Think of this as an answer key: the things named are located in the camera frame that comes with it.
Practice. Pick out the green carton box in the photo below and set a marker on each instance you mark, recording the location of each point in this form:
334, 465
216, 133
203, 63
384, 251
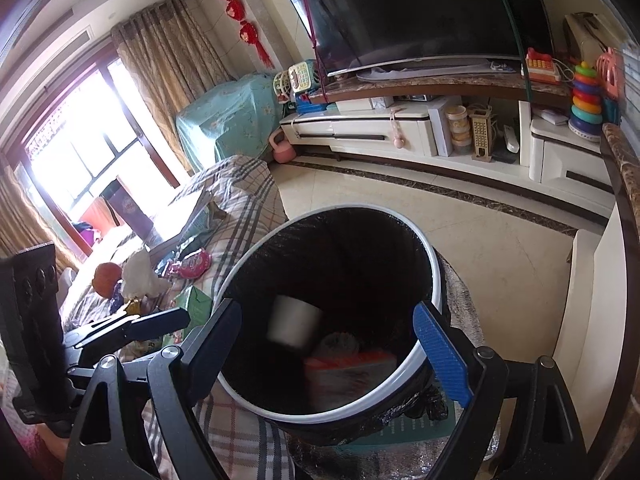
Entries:
197, 304

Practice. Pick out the white rimmed black trash bin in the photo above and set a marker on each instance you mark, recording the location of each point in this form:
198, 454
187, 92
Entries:
365, 268

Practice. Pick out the pink toy basket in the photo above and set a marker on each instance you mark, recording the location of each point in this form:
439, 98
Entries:
610, 75

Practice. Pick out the teal covered furniture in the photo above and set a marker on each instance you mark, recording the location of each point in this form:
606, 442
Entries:
234, 118

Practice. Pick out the red toy telephone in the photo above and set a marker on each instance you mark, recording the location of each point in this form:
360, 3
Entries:
540, 67

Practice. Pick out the red apple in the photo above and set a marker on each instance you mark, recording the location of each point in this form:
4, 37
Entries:
105, 278

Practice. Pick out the black curved television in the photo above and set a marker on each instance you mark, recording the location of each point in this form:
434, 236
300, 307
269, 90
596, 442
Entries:
353, 34

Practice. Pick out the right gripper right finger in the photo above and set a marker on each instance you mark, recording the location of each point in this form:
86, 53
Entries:
544, 440

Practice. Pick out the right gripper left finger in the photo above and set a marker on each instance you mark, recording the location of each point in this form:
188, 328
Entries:
108, 440

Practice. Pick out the pink kettlebell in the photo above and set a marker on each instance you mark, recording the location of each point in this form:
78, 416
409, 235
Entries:
282, 149

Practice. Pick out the white tissue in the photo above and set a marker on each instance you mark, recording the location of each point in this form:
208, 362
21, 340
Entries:
139, 278

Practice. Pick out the rainbow stacking ring toy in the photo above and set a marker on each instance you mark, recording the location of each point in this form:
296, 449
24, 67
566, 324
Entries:
586, 111

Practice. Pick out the stacked round tins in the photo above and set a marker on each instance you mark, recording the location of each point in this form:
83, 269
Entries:
459, 128

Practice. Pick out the yellow snack packet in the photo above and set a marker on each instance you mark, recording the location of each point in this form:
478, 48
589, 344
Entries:
134, 307

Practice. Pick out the red white paper box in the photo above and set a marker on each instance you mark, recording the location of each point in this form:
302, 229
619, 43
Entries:
339, 372

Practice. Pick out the toy cash register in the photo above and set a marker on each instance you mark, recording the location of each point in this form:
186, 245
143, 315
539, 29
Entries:
300, 78

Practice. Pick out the white TV cabinet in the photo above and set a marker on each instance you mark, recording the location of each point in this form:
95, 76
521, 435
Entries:
404, 121

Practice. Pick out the beige curtain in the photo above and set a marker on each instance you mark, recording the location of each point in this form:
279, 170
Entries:
172, 62

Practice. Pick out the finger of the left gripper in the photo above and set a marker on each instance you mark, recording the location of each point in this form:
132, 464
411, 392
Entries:
86, 345

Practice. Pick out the white foam block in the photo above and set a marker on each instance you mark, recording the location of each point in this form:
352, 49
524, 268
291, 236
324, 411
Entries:
292, 322

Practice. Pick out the red hanging knot ornament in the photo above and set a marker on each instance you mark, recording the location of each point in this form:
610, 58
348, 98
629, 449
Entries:
248, 32

